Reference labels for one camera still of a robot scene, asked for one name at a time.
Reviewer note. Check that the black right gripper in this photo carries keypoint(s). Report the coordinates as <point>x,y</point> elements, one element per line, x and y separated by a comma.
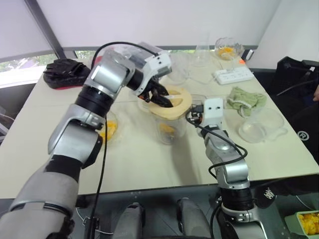
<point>199,117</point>

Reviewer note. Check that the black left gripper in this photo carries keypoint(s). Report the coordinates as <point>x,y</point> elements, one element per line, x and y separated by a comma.
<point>149,90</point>

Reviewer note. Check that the beige blender lid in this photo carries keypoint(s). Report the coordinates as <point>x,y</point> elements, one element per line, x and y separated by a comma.
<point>182,102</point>

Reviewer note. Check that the clear blender jar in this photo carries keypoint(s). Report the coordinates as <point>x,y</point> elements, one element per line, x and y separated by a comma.
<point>179,129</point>

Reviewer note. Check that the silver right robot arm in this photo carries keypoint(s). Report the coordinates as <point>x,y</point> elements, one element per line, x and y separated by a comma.
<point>234,171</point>

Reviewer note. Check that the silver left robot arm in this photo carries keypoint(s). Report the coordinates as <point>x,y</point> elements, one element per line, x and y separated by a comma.
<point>104,77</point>

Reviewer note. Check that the small glass bowl with fruit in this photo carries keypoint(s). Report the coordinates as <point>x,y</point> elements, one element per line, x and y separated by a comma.
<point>228,49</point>

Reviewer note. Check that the green container with yellow food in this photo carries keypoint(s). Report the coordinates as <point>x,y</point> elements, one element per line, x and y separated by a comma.
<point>306,222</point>

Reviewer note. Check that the person's bare hand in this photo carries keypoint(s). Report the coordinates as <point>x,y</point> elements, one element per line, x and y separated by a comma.
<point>317,93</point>

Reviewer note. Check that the green cloth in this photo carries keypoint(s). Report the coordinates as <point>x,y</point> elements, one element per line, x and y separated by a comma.
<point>245,100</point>

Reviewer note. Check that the white power strip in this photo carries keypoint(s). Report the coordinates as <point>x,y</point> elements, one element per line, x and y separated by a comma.
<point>231,76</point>

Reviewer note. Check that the clear glass flask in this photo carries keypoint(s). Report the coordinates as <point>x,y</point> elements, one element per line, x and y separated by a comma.
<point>200,56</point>

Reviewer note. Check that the wavy glass bowl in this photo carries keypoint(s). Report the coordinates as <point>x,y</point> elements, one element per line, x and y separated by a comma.
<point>112,140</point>

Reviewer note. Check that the black padded glove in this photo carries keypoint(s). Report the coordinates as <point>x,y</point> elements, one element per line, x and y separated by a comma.
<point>64,73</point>

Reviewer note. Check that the grey rounded robot leg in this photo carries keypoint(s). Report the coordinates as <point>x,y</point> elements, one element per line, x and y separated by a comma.
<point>129,221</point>
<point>190,219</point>

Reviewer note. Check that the black bag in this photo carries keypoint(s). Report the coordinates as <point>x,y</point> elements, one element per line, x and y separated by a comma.
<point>296,74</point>

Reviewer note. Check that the black shoe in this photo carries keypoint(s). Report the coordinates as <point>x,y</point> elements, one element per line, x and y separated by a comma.
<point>266,196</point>

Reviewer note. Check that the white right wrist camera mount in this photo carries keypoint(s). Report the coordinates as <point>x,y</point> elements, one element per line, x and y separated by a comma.
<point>213,109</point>

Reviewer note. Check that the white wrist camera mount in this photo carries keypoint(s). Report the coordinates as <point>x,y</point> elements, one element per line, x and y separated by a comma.
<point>213,109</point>
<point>157,62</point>

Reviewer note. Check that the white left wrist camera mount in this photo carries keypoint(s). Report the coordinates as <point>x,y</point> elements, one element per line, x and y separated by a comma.
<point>157,62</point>

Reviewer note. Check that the black window frame post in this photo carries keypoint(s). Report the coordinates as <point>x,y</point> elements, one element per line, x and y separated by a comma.
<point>47,27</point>

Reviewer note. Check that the black table leg frame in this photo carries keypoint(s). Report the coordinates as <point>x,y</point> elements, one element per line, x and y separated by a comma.
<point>91,227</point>

